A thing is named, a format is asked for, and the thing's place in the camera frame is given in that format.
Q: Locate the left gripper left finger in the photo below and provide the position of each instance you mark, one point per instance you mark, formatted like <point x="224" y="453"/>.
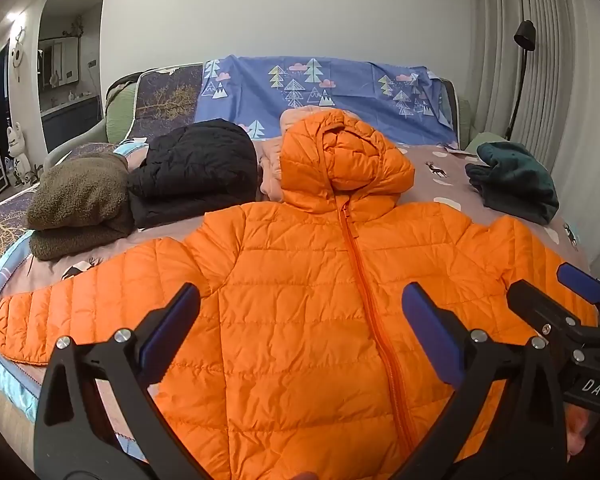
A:
<point x="73" y="436"/>

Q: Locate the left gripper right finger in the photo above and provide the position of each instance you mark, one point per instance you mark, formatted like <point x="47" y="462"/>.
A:
<point x="527" y="435"/>

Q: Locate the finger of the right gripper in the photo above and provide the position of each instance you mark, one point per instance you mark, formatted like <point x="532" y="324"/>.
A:
<point x="538" y="310"/>
<point x="579" y="282"/>

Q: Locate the orange puffer jacket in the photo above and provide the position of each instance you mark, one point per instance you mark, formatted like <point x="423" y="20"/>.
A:
<point x="305" y="284"/>

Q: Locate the right hand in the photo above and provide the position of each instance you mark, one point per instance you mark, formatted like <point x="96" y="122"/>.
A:
<point x="579" y="423"/>

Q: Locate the dark green folded garment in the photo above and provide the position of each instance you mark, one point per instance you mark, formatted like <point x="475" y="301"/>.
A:
<point x="510" y="180"/>

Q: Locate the white curtain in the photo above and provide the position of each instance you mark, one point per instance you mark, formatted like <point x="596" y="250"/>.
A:
<point x="559" y="114"/>

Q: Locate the olive fleece folded garment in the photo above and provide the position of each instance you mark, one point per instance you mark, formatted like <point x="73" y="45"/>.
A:
<point x="80" y="205"/>

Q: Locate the black floor lamp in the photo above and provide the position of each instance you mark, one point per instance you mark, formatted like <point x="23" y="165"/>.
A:
<point x="525" y="38"/>

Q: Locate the white lucky cat figurine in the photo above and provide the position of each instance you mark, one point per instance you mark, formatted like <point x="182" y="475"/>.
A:
<point x="17" y="150"/>

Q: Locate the black folded puffer jacket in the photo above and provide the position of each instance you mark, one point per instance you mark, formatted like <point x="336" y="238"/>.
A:
<point x="192" y="170"/>

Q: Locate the pink folded puffer jacket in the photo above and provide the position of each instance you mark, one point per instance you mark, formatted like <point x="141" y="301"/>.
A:
<point x="268" y="152"/>

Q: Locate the dark tree-print quilt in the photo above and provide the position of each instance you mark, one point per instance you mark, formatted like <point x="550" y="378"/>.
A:
<point x="165" y="99"/>

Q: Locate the blue tree-print sheet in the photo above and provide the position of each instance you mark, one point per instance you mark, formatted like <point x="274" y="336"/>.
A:
<point x="408" y="104"/>

